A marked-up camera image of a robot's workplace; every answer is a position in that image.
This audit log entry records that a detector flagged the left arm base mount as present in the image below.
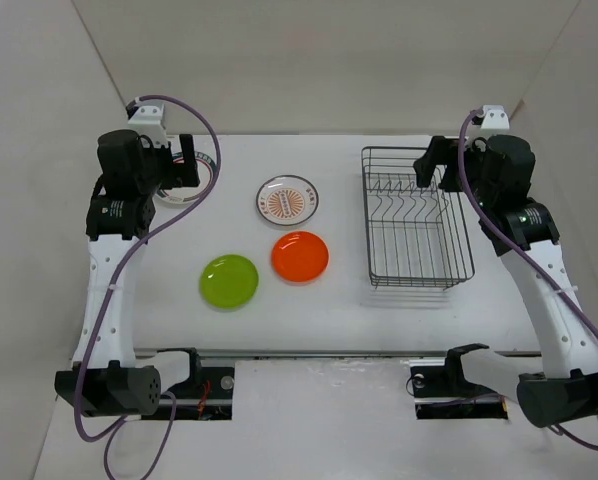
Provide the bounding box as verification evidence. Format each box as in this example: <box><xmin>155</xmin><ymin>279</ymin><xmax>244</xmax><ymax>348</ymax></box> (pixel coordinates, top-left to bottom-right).
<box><xmin>169</xmin><ymin>360</ymin><xmax>235</xmax><ymax>421</ymax></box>

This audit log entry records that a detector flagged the green red rimmed white plate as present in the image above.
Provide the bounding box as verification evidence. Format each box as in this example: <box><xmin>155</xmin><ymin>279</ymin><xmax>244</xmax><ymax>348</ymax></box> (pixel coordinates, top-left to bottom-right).
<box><xmin>155</xmin><ymin>151</ymin><xmax>216</xmax><ymax>208</ymax></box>

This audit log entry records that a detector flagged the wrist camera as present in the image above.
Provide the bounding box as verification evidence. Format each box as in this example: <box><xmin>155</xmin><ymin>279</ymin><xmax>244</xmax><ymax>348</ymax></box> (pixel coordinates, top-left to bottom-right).
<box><xmin>471</xmin><ymin>105</ymin><xmax>510</xmax><ymax>134</ymax></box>
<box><xmin>126</xmin><ymin>97</ymin><xmax>167</xmax><ymax>145</ymax></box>

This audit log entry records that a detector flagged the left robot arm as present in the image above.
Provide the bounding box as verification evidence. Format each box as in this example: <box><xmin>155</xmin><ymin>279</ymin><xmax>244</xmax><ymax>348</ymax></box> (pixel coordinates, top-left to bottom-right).
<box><xmin>54</xmin><ymin>129</ymin><xmax>203</xmax><ymax>417</ymax></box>

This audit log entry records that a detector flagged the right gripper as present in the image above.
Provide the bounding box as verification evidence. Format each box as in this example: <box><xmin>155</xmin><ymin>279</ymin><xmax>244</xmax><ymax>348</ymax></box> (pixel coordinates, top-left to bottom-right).
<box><xmin>413</xmin><ymin>135</ymin><xmax>494</xmax><ymax>209</ymax></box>

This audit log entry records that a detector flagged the orange patterned white plate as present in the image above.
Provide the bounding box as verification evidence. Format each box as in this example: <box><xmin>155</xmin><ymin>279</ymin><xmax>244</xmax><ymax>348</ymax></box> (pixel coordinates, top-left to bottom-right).
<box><xmin>256</xmin><ymin>175</ymin><xmax>320</xmax><ymax>227</ymax></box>

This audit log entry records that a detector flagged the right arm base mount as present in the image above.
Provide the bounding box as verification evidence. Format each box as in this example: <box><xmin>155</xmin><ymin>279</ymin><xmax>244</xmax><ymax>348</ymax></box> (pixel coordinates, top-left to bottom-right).
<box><xmin>406</xmin><ymin>359</ymin><xmax>508</xmax><ymax>420</ymax></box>

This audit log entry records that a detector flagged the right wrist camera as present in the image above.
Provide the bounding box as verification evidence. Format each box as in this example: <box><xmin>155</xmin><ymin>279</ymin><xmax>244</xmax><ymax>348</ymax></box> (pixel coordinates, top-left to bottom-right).
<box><xmin>471</xmin><ymin>105</ymin><xmax>510</xmax><ymax>134</ymax></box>

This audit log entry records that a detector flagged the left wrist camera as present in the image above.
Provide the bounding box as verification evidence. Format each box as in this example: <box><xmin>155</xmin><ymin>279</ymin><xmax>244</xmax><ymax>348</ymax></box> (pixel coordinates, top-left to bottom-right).
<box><xmin>126</xmin><ymin>97</ymin><xmax>167</xmax><ymax>145</ymax></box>

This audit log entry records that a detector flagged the orange plastic plate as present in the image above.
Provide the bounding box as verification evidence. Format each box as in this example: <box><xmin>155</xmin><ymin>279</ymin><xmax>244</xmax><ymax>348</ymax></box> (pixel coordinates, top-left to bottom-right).
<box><xmin>271</xmin><ymin>231</ymin><xmax>330</xmax><ymax>283</ymax></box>

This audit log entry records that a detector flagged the wire dish rack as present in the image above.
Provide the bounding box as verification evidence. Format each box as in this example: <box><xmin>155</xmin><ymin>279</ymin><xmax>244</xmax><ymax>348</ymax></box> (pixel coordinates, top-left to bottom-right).
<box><xmin>361</xmin><ymin>146</ymin><xmax>475</xmax><ymax>289</ymax></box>

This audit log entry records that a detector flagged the green plastic plate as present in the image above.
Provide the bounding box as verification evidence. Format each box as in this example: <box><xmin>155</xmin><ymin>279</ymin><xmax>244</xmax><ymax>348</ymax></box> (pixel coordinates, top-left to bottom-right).
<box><xmin>199</xmin><ymin>254</ymin><xmax>259</xmax><ymax>310</ymax></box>

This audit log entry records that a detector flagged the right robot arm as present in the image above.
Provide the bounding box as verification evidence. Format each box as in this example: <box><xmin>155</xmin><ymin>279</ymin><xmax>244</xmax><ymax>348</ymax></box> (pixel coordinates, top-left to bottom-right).
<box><xmin>414</xmin><ymin>134</ymin><xmax>598</xmax><ymax>429</ymax></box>

